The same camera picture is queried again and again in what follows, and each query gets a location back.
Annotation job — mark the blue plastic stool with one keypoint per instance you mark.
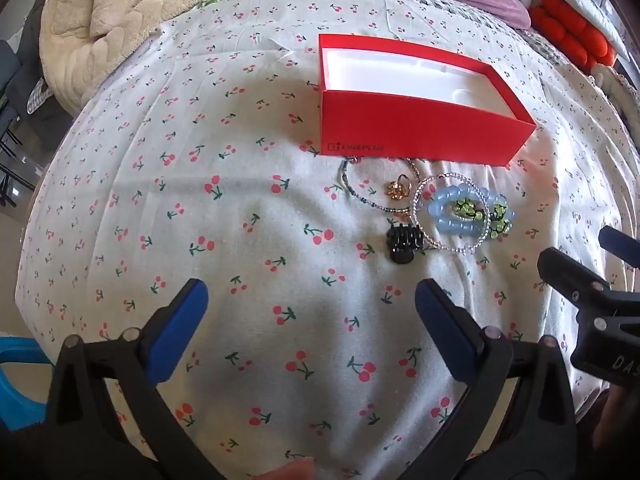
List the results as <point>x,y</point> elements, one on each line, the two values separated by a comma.
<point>20,350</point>

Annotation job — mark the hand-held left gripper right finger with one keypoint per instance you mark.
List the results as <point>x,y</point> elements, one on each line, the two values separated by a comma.
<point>447,330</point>

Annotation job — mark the beige fleece blanket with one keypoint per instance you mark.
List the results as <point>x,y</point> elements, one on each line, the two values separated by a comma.
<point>125,10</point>

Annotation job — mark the person's left hand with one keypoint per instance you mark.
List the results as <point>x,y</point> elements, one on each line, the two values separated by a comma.
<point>290,470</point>

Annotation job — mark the small gold earring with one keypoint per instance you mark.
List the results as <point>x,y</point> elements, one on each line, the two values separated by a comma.
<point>397,190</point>

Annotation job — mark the orange cushion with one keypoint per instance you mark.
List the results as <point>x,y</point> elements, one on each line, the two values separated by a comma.
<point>565,30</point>

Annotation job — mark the black hair claw clip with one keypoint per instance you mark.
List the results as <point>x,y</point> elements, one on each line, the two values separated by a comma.
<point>402,250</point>

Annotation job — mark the cherry print bed sheet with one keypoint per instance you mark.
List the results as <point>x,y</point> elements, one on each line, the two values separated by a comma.
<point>250,260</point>

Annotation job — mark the red cardboard box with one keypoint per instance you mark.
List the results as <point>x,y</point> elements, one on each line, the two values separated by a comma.
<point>400,125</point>

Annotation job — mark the small checkered cloth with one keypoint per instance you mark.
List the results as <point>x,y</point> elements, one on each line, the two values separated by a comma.
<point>39,97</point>

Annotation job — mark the dark folding chair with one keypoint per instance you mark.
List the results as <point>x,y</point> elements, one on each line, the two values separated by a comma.
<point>10,70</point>

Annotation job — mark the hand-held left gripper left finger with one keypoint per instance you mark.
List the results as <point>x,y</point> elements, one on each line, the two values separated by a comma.
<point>180,330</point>

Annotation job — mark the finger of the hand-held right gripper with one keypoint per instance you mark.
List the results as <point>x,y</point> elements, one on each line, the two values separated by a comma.
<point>620,247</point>
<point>565,272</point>

